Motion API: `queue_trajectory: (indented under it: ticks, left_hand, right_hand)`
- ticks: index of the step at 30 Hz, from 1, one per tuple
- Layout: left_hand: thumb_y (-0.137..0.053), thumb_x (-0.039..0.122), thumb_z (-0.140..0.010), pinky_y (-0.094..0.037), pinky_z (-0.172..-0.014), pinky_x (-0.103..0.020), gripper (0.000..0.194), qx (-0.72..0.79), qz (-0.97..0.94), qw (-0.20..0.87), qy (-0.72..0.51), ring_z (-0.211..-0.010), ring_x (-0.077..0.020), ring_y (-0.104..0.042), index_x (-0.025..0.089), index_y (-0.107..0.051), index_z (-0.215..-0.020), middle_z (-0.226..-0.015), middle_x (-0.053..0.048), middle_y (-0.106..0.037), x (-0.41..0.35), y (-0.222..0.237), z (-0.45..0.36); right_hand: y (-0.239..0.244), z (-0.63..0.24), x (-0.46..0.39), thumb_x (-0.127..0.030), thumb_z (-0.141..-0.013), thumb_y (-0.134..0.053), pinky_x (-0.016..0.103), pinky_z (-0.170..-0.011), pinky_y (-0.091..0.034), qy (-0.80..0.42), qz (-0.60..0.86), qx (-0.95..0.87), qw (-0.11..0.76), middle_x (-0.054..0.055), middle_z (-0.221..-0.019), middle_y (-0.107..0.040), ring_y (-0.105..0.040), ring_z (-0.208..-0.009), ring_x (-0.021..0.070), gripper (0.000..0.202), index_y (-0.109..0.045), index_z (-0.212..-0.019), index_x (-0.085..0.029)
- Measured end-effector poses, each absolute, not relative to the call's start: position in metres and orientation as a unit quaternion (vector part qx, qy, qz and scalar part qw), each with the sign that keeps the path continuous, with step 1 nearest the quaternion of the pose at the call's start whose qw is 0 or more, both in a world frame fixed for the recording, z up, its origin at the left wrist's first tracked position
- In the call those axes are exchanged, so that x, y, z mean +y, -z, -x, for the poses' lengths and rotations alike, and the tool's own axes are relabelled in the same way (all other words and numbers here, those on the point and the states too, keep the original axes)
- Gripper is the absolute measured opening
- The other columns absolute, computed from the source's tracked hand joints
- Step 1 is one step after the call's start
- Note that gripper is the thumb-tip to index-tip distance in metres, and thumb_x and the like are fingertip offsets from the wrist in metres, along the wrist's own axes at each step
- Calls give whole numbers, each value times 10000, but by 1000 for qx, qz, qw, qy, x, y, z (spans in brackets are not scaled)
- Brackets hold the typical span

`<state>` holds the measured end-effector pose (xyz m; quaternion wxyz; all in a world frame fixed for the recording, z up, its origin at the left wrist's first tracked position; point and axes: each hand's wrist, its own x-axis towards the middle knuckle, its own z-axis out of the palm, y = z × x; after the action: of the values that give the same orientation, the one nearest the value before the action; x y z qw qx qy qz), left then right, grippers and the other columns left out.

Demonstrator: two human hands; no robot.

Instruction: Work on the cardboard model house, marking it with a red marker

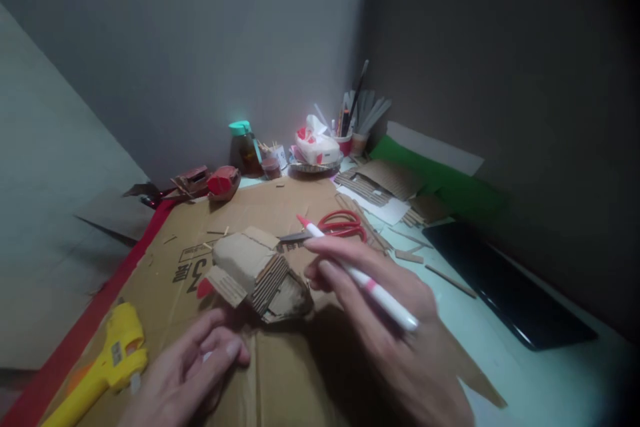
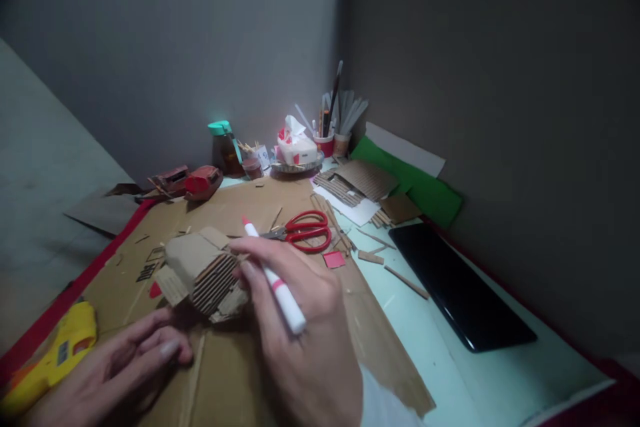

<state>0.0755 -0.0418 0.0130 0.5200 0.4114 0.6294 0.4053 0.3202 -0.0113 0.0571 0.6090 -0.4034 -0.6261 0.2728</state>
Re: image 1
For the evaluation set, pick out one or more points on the person's right thumb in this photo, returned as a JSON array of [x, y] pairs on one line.
[[325, 279]]

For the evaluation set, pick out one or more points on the short cardboard strip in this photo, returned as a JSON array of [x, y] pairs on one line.
[[409, 255]]

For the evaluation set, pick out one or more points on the yellow glue gun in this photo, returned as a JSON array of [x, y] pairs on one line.
[[112, 352]]

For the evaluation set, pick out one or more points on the beige pen cup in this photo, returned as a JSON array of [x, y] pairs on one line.
[[359, 144]]

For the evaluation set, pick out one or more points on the person's left index finger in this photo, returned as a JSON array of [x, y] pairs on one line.
[[197, 334]]

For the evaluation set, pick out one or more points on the brown bottle with teal cap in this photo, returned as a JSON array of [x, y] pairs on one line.
[[245, 152]]

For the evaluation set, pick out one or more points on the toothpick holder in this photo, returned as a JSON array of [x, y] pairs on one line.
[[276, 153]]

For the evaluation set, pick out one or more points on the small dark cardboard boat model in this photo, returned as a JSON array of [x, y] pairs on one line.
[[190, 181]]

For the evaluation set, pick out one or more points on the person's right hand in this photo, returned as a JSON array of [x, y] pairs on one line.
[[400, 312]]

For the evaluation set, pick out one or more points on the person's left thumb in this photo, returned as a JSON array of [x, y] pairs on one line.
[[232, 351]]

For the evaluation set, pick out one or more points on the shallow woven basket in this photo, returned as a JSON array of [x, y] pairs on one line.
[[315, 168]]

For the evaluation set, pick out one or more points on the red and white marker pen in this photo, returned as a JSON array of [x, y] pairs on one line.
[[372, 291]]

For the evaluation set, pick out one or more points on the red cardboard boat model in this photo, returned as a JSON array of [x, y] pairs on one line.
[[223, 184]]

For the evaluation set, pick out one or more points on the bunch of pens and brushes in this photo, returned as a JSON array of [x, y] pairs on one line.
[[362, 107]]

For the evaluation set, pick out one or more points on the red pen cup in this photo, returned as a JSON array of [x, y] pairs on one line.
[[344, 146]]

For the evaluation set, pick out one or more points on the long cardboard strip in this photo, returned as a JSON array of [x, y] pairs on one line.
[[450, 281]]

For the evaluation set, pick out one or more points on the person's left hand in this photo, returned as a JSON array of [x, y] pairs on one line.
[[172, 382]]

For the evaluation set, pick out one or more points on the white and red tissue pack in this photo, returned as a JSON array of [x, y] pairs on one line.
[[316, 147]]

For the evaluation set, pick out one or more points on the small dark brown jar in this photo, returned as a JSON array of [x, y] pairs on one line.
[[271, 169]]

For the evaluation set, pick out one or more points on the person's right index finger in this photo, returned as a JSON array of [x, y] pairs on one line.
[[345, 253]]

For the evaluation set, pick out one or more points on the black tablet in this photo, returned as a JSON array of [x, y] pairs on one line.
[[510, 287]]

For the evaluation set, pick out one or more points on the pile of corrugated cardboard pieces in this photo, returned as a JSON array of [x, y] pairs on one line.
[[380, 182]]

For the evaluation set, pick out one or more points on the brown cardboard boat model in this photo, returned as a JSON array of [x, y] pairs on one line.
[[260, 272]]

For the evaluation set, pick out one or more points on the green paper sheet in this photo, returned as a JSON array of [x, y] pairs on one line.
[[450, 182]]

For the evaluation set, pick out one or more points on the flat brown cardboard sheet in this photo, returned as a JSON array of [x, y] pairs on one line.
[[280, 387]]

